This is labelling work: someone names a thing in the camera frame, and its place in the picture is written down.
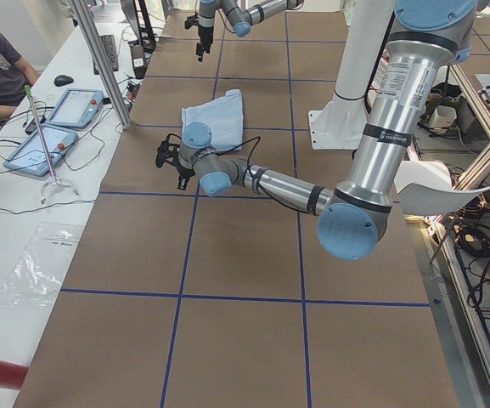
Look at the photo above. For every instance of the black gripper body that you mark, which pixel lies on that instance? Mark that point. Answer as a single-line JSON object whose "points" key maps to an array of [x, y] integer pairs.
{"points": [[182, 165], [205, 34]]}

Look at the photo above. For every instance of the light blue button-up shirt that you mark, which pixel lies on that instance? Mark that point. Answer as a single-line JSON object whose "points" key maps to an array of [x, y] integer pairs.
{"points": [[224, 116]]}

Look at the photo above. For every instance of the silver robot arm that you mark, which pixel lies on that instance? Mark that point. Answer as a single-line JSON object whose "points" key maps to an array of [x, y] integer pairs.
{"points": [[352, 218], [240, 19]]}

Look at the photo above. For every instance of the black keyboard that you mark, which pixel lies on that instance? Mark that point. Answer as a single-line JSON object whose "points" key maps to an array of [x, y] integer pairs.
{"points": [[108, 43]]}

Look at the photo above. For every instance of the upper blue teach pendant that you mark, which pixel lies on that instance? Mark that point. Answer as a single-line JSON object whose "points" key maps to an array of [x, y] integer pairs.
{"points": [[76, 108]]}

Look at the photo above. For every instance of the blue teach pendant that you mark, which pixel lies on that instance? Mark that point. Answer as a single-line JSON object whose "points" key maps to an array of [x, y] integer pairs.
{"points": [[76, 108], [30, 158]]}

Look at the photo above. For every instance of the black computer mouse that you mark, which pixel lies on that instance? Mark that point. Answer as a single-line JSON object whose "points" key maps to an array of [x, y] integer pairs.
{"points": [[63, 80]]}

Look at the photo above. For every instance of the lower blue teach pendant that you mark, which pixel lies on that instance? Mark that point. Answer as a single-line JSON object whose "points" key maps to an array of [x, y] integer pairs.
{"points": [[30, 158]]}

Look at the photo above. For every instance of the clear plastic bag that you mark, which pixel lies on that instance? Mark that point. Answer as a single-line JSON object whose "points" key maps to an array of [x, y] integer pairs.
{"points": [[41, 268]]}

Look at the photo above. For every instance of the white curved plastic sheet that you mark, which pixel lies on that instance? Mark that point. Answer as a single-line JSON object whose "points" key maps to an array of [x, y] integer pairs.
{"points": [[425, 188]]}

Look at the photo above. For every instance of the aluminium frame post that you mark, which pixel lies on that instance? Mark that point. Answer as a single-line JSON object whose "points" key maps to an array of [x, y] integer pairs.
{"points": [[91, 36]]}

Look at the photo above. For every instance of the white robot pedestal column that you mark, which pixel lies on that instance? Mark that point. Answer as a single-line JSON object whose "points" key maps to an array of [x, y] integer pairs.
{"points": [[339, 125]]}

